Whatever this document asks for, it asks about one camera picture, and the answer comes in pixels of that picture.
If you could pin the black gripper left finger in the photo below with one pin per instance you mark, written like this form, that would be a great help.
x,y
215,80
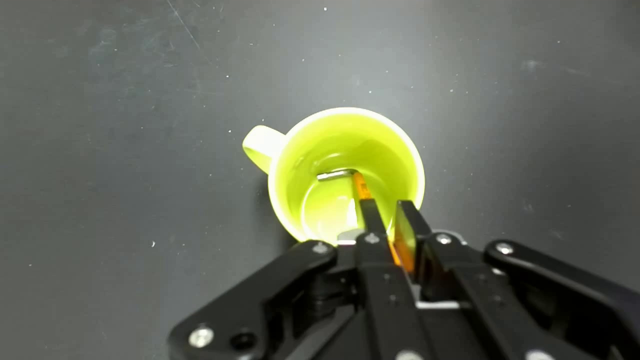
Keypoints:
x,y
391,300

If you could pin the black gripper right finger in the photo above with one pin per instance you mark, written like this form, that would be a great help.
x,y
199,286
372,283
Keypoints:
x,y
481,286

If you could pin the orange tool with metal tip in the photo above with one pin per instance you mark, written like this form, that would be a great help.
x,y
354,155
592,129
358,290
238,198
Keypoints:
x,y
362,186

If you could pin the yellow-green printed mug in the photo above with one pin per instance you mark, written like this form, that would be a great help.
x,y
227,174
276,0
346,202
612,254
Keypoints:
x,y
321,161

